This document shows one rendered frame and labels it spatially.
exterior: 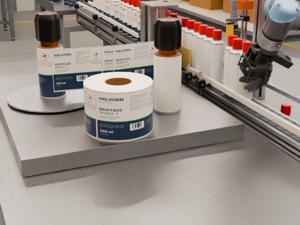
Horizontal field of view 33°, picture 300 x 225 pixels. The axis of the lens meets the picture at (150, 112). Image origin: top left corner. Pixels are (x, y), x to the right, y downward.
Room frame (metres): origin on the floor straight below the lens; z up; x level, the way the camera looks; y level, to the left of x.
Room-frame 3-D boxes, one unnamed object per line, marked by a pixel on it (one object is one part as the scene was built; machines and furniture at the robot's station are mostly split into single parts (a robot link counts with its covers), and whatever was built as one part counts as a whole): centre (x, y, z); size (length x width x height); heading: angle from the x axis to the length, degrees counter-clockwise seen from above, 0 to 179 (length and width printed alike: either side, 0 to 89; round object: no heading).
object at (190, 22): (2.03, -0.17, 0.98); 0.05 x 0.05 x 0.20
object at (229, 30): (1.79, -0.28, 1.09); 0.03 x 0.01 x 0.06; 112
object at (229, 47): (1.75, -0.29, 0.98); 0.05 x 0.05 x 0.20
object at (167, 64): (1.56, -0.06, 1.03); 0.09 x 0.09 x 0.30
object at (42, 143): (1.68, 0.17, 0.86); 0.80 x 0.67 x 0.05; 22
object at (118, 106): (1.40, 0.09, 0.95); 0.20 x 0.20 x 0.14
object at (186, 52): (2.00, -0.14, 0.94); 0.10 x 0.01 x 0.09; 22
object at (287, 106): (1.66, -0.47, 0.85); 0.03 x 0.03 x 0.03
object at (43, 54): (1.67, 0.34, 1.04); 0.09 x 0.09 x 0.29
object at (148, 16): (2.09, -0.04, 1.01); 0.14 x 0.13 x 0.26; 22
